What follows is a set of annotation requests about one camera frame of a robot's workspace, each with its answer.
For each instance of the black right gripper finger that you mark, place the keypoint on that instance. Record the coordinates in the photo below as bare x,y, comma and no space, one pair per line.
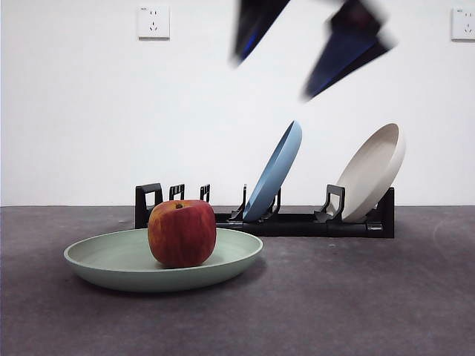
252,26
345,48

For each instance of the red apple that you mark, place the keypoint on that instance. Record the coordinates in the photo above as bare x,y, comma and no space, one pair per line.
182,233

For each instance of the green plate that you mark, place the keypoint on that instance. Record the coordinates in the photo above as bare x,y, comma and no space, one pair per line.
122,259

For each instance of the cream white plate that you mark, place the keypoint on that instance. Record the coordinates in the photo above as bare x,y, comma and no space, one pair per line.
371,174

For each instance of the blue plate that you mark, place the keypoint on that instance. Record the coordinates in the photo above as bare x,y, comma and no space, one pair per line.
274,174

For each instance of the black plate rack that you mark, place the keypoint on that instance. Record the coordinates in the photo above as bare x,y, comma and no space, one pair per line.
297,227

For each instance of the white wall socket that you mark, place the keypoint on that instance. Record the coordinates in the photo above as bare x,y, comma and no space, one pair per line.
154,22
464,24

